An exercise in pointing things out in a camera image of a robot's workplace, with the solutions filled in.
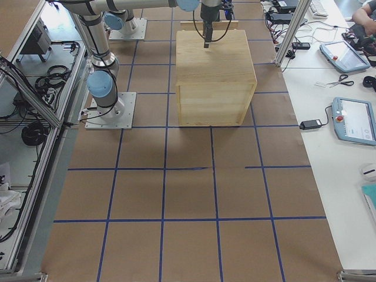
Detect black gripper opening drawer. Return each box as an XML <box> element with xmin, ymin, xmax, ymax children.
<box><xmin>220</xmin><ymin>0</ymin><xmax>234</xmax><ymax>20</ymax></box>

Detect black gripper over cabinet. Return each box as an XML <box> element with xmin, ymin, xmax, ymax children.
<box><xmin>200</xmin><ymin>4</ymin><xmax>220</xmax><ymax>48</ymax></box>

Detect wooden drawer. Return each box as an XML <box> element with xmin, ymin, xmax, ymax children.
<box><xmin>180</xmin><ymin>21</ymin><xmax>239</xmax><ymax>31</ymax></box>

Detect silver robot arm over cabinet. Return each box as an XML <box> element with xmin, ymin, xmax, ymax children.
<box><xmin>61</xmin><ymin>1</ymin><xmax>233</xmax><ymax>68</ymax></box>

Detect silver robot arm opening drawer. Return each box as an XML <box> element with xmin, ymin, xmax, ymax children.
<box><xmin>103</xmin><ymin>9</ymin><xmax>137</xmax><ymax>35</ymax></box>

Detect person forearm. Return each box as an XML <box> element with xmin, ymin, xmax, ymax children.
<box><xmin>352</xmin><ymin>1</ymin><xmax>375</xmax><ymax>29</ymax></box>

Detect wooden drawer cabinet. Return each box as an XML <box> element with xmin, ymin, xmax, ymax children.
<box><xmin>176</xmin><ymin>29</ymin><xmax>257</xmax><ymax>126</ymax></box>

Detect blue teach pendant far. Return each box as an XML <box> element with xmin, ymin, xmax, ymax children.
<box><xmin>320</xmin><ymin>41</ymin><xmax>371</xmax><ymax>73</ymax></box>

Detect blue teach pendant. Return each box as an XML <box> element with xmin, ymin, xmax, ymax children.
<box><xmin>320</xmin><ymin>41</ymin><xmax>371</xmax><ymax>73</ymax></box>
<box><xmin>332</xmin><ymin>97</ymin><xmax>375</xmax><ymax>146</ymax></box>

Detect black power adapter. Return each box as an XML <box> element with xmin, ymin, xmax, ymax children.
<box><xmin>299</xmin><ymin>119</ymin><xmax>323</xmax><ymax>130</ymax></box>

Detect blue teach pendant near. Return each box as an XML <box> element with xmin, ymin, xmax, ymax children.
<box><xmin>332</xmin><ymin>97</ymin><xmax>375</xmax><ymax>146</ymax></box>

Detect white computer mouse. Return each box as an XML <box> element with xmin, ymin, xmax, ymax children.
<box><xmin>360</xmin><ymin>163</ymin><xmax>376</xmax><ymax>182</ymax></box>

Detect teal notebook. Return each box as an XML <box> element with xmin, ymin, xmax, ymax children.
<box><xmin>361</xmin><ymin>184</ymin><xmax>376</xmax><ymax>211</ymax></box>

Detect white crumpled cloth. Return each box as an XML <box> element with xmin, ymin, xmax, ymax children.
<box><xmin>0</xmin><ymin>163</ymin><xmax>23</xmax><ymax>224</ymax></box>

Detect metal base plate under drawer arm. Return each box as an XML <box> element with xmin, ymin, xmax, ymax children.
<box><xmin>109</xmin><ymin>18</ymin><xmax>147</xmax><ymax>41</ymax></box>

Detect aluminium frame post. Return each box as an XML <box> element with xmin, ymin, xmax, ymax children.
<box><xmin>274</xmin><ymin>0</ymin><xmax>311</xmax><ymax>66</ymax></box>

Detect black handled scissors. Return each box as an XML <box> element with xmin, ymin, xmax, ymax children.
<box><xmin>327</xmin><ymin>74</ymin><xmax>354</xmax><ymax>88</ymax></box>

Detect metal base plate under cabinet arm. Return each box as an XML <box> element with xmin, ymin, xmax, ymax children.
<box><xmin>85</xmin><ymin>92</ymin><xmax>137</xmax><ymax>130</ymax></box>

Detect black coiled cables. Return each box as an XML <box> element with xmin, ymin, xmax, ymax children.
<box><xmin>35</xmin><ymin>65</ymin><xmax>73</xmax><ymax>92</ymax></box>

